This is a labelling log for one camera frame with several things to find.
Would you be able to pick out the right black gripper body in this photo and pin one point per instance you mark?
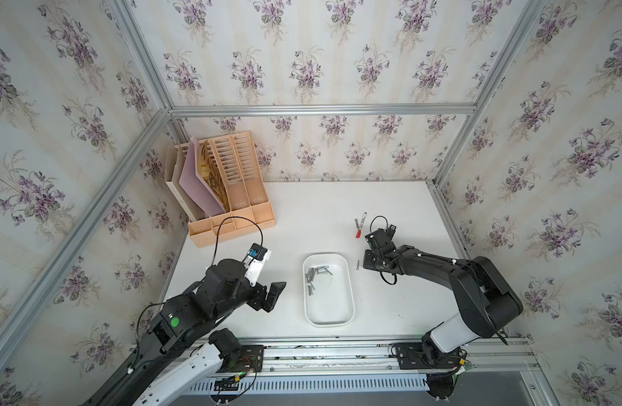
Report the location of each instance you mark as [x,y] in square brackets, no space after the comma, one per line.
[370,260]

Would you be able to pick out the white plastic storage tray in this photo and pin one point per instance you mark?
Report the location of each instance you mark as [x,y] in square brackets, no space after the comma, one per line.
[332,303]

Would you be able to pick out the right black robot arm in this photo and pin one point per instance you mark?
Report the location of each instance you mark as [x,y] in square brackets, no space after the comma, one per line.
[486,303]

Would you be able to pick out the pile of silver screws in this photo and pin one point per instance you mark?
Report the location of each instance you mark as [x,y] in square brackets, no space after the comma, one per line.
[313,273]

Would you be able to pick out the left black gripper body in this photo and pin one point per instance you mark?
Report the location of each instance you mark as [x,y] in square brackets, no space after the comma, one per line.
[256,298]

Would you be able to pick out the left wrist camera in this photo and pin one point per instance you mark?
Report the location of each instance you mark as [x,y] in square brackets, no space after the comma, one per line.
[254,262]

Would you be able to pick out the pink folder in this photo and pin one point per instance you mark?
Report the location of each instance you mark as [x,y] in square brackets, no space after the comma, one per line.
[194,184]

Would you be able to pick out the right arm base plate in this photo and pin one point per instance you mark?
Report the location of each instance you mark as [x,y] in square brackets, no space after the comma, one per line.
[427,355]

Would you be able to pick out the aluminium mounting rail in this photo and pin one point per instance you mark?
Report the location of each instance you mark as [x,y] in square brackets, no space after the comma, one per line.
[344,356]

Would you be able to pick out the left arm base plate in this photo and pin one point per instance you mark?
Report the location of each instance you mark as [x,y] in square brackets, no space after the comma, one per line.
[248,357]

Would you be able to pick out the black stapler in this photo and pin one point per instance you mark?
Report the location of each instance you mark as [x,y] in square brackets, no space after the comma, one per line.
[390,231]

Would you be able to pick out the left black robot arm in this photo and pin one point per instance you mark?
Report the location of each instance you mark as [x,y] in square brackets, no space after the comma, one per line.
[180,323]

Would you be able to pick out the beige folder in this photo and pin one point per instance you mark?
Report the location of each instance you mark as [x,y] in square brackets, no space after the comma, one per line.
[174,164]

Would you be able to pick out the beige desk file organizer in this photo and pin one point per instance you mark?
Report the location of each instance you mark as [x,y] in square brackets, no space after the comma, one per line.
[235,177]

